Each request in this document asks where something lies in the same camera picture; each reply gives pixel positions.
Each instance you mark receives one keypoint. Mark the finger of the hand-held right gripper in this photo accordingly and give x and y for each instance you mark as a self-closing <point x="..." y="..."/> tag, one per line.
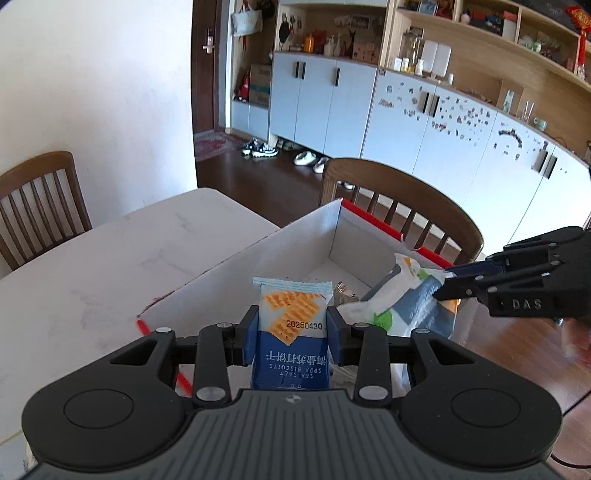
<point x="461" y="290"/>
<point x="475" y="267"/>

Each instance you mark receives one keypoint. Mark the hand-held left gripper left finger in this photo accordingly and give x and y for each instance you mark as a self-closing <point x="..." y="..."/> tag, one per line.
<point x="251" y="332"/>

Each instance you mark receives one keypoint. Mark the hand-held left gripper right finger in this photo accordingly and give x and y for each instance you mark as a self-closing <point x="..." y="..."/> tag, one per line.
<point x="333" y="334"/>

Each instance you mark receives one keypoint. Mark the blue biscuit packet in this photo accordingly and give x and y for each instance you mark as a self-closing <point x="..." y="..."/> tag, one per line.
<point x="291" y="318"/>

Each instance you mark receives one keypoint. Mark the white blue bread packet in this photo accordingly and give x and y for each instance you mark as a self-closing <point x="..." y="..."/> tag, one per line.
<point x="406" y="300"/>

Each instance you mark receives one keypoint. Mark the red cardboard box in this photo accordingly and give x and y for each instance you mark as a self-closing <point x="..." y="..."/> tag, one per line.
<point x="286" y="249"/>

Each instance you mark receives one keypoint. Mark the white marble desktop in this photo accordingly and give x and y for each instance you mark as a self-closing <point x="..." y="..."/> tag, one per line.
<point x="92" y="277"/>

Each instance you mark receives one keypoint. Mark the person's right hand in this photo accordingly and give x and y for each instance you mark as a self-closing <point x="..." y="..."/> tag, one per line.
<point x="577" y="339"/>

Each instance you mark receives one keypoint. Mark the brown wooden chair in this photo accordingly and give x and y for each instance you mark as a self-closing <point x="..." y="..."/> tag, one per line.
<point x="397" y="177"/>
<point x="41" y="170"/>

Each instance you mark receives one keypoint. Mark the white slipper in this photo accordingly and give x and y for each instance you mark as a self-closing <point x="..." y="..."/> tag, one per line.
<point x="304" y="158"/>
<point x="321" y="165"/>

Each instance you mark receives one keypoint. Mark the black white sneaker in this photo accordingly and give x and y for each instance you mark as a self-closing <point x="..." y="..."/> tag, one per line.
<point x="268" y="151"/>
<point x="251" y="148"/>

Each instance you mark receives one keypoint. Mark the red patterned rug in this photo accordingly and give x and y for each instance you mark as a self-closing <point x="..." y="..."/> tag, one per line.
<point x="214" y="145"/>

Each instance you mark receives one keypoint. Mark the brown cardboard carton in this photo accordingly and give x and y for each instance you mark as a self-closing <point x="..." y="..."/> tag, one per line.
<point x="261" y="85"/>

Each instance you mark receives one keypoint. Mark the dark wooden door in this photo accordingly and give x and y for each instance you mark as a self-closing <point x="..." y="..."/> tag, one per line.
<point x="203" y="83"/>

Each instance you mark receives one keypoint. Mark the white tote bag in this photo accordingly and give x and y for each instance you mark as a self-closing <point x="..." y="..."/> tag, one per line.
<point x="247" y="21"/>

